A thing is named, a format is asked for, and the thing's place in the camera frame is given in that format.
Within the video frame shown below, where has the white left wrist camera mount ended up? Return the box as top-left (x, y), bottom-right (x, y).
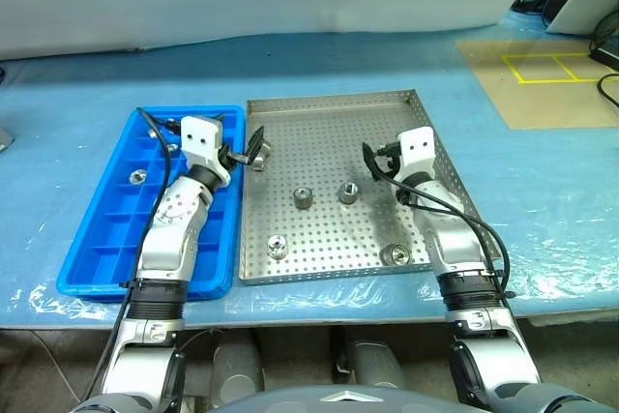
top-left (180, 115), bottom-right (231, 187)

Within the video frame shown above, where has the grey robot torso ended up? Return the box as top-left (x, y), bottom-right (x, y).
top-left (205, 385), bottom-right (465, 413)

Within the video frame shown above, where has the black adapter cable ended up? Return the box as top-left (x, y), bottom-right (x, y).
top-left (597, 72), bottom-right (619, 109)

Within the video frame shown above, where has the grey rounded cylinder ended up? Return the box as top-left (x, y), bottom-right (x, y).
top-left (343, 335), bottom-right (408, 391)
top-left (211, 330), bottom-right (266, 407)

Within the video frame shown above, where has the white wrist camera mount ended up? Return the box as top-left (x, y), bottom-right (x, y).
top-left (180, 115), bottom-right (231, 187)
top-left (396, 126), bottom-right (437, 178)

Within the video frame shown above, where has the black flat device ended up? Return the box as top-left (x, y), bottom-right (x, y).
top-left (590, 46), bottom-right (619, 72)

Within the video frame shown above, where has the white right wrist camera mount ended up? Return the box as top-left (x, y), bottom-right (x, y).
top-left (396, 126), bottom-right (437, 178)

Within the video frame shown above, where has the blue compartment tray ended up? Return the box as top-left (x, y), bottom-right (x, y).
top-left (56, 104), bottom-right (246, 302)

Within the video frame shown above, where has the perforated metal tray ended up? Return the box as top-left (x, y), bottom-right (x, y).
top-left (237, 88), bottom-right (503, 286)

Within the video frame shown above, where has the blue plastic table cover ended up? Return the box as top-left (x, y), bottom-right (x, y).
top-left (0, 9), bottom-right (619, 332)

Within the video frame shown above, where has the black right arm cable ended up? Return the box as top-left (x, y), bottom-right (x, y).
top-left (361, 140), bottom-right (515, 310)

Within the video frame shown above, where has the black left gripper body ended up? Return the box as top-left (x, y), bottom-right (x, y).
top-left (220, 143), bottom-right (251, 168)

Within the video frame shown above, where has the brown cardboard mat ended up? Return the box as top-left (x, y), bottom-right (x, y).
top-left (457, 39), bottom-right (619, 131)

